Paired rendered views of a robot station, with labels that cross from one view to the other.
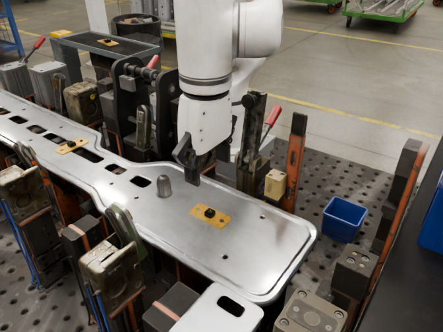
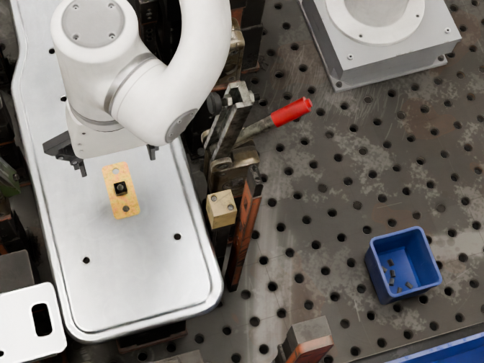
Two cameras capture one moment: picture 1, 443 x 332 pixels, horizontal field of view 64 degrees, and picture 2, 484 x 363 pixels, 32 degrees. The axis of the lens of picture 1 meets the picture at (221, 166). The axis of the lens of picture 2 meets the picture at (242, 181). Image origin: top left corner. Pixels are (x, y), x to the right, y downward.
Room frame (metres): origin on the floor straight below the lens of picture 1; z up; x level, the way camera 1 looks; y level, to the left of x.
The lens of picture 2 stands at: (0.25, -0.31, 2.13)
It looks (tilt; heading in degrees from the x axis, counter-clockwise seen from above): 67 degrees down; 26
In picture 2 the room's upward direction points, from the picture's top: 11 degrees clockwise
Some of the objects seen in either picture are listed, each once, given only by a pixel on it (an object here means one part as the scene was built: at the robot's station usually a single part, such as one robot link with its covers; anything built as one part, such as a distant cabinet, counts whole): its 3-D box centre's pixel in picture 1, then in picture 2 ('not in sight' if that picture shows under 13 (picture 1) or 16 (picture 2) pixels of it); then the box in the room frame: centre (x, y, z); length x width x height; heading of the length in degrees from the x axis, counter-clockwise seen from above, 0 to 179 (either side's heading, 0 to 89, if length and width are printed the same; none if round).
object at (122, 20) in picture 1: (140, 54); not in sight; (3.76, 0.85, 0.36); 0.54 x 0.50 x 0.73; 145
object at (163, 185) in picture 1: (163, 187); not in sight; (0.62, 0.13, 1.02); 0.03 x 0.03 x 0.07
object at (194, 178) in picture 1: (186, 171); (69, 158); (0.50, 0.06, 1.14); 0.03 x 0.03 x 0.07; 54
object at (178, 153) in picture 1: (190, 143); (73, 140); (0.51, 0.05, 1.19); 0.08 x 0.01 x 0.06; 144
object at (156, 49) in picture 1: (106, 44); not in sight; (1.23, 0.39, 1.16); 0.37 x 0.14 x 0.02; 54
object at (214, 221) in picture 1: (209, 213); (120, 189); (0.55, 0.02, 1.01); 0.08 x 0.04 x 0.01; 54
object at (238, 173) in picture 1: (250, 217); (225, 194); (0.68, -0.07, 0.88); 0.07 x 0.06 x 0.35; 144
